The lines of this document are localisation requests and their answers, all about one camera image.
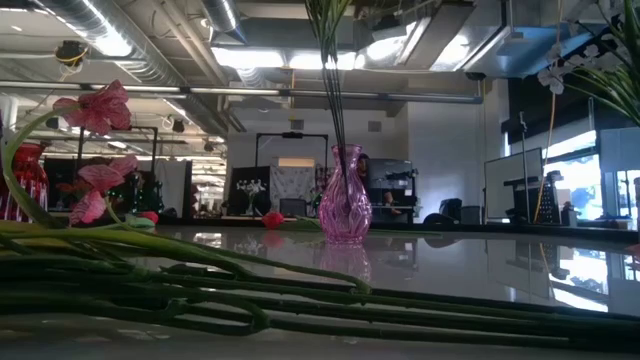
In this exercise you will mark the pink glass vase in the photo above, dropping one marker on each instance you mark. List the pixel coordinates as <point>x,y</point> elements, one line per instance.
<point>345,210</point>

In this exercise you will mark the red rose stem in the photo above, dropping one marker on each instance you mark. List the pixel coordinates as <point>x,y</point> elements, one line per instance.
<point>149,217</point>
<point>272,220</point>

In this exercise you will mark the flower stems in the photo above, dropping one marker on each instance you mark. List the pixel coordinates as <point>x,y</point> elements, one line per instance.
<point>332,85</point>

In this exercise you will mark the pink flower bunch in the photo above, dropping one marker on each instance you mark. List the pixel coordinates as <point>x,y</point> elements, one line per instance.
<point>150,280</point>

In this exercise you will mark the red glass vase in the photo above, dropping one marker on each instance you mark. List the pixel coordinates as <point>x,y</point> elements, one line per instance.
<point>25,185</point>

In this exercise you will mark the red patterned cloth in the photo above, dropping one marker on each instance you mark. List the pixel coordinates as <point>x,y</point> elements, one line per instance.
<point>322,180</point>

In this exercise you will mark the white patterned cloth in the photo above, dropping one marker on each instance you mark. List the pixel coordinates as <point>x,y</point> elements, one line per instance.
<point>292,190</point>

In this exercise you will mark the person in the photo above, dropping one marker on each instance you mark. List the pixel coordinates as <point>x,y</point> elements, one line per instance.
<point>364,167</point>

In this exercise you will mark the small white flower bouquet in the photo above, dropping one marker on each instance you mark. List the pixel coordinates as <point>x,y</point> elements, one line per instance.
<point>250,189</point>

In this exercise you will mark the black equipment shelf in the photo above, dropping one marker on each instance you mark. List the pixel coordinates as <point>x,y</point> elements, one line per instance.
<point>400,172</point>

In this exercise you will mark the black backdrop panel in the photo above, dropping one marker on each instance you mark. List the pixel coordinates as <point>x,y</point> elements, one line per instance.
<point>237,175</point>

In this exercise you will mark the horizontal grey ceiling pipe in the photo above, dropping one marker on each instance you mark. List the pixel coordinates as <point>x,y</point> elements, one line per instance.
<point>235,91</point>

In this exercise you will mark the black office chair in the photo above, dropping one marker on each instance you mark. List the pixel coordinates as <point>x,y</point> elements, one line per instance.
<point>450,207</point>

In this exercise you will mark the long ceiling light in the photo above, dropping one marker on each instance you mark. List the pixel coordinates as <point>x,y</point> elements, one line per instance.
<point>250,57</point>

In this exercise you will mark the grey bin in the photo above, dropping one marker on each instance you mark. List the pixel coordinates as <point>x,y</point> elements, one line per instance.
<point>470,215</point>

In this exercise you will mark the white board panel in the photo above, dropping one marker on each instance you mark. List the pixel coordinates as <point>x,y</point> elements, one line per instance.
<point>510,185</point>

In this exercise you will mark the thin grey stand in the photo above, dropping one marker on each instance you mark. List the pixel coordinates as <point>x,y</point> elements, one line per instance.
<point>523,150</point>

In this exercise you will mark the black ceiling device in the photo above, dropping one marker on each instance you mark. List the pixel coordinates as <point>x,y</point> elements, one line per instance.
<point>71,51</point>

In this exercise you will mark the silver box ceiling duct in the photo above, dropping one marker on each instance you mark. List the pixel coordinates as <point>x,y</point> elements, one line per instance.
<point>440,45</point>

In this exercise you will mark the black aluminium table frame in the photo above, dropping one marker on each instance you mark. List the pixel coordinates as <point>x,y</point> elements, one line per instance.
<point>500,229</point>

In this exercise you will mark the narrow silver ventilation duct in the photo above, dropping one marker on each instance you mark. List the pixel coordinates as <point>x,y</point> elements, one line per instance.
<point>222,15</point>

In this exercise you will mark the large silver ventilation duct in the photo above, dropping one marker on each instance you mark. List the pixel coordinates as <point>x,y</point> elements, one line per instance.
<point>100,25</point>

